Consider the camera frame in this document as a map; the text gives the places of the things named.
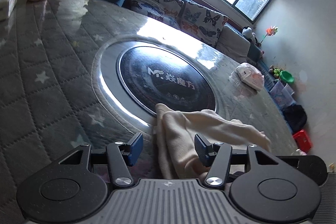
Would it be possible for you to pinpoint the cream white sweater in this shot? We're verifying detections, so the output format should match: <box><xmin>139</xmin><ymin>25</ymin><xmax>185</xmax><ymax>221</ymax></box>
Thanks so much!
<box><xmin>154</xmin><ymin>103</ymin><xmax>272</xmax><ymax>180</ymax></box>

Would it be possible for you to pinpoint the round black induction cooktop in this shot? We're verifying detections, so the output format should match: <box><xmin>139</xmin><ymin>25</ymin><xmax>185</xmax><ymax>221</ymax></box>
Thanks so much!
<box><xmin>116</xmin><ymin>44</ymin><xmax>217</xmax><ymax>115</ymax></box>

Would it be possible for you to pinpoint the pink white tissue pack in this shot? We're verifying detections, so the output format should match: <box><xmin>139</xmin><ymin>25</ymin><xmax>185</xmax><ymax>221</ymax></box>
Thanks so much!
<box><xmin>235</xmin><ymin>63</ymin><xmax>264</xmax><ymax>92</ymax></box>

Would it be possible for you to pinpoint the grey quilted star tablecloth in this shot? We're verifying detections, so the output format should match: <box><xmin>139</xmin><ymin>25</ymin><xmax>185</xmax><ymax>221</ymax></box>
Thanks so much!
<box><xmin>1</xmin><ymin>0</ymin><xmax>297</xmax><ymax>223</ymax></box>

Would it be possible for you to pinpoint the clear plastic storage box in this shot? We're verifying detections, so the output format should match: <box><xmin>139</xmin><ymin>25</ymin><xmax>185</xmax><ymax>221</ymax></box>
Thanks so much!
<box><xmin>270</xmin><ymin>81</ymin><xmax>295</xmax><ymax>109</ymax></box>

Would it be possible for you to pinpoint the black backpack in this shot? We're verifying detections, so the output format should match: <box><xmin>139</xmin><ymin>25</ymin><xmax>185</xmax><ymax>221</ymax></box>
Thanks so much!
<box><xmin>282</xmin><ymin>103</ymin><xmax>307</xmax><ymax>134</ymax></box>

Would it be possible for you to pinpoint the red plastic stool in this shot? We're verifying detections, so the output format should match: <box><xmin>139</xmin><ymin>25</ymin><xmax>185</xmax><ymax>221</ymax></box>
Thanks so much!
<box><xmin>293</xmin><ymin>129</ymin><xmax>313</xmax><ymax>153</ymax></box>

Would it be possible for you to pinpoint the plain grey cushion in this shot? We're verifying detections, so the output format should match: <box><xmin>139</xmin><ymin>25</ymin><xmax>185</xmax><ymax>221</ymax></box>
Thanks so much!
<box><xmin>215</xmin><ymin>25</ymin><xmax>251</xmax><ymax>64</ymax></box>

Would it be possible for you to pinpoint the green plastic bowl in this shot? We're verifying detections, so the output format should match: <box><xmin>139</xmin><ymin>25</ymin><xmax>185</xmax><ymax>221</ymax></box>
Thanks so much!
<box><xmin>279</xmin><ymin>71</ymin><xmax>294</xmax><ymax>84</ymax></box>

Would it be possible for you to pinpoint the panda plush toy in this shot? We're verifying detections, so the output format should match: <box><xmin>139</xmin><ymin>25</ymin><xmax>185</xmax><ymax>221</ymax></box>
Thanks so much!
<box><xmin>242</xmin><ymin>27</ymin><xmax>256</xmax><ymax>43</ymax></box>

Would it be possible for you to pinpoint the right butterfly print cushion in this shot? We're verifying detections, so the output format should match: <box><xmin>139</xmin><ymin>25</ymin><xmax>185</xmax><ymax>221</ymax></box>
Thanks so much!
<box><xmin>180</xmin><ymin>2</ymin><xmax>229</xmax><ymax>48</ymax></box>

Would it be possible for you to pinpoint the butterfly print cushion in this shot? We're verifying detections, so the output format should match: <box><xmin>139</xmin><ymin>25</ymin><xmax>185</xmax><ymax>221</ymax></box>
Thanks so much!
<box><xmin>180</xmin><ymin>2</ymin><xmax>229</xmax><ymax>48</ymax></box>
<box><xmin>130</xmin><ymin>0</ymin><xmax>185</xmax><ymax>30</ymax></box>

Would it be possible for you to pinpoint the colourful pinwheel toy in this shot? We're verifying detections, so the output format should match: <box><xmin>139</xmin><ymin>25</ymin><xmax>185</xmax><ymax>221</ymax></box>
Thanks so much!
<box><xmin>260</xmin><ymin>26</ymin><xmax>278</xmax><ymax>43</ymax></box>

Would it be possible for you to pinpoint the left butterfly print cushion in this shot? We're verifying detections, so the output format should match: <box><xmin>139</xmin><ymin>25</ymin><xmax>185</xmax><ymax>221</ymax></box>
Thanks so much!
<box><xmin>130</xmin><ymin>0</ymin><xmax>185</xmax><ymax>30</ymax></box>

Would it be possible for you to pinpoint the blue sofa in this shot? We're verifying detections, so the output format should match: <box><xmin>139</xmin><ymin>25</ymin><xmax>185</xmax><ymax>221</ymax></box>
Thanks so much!
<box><xmin>103</xmin><ymin>0</ymin><xmax>275</xmax><ymax>90</ymax></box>

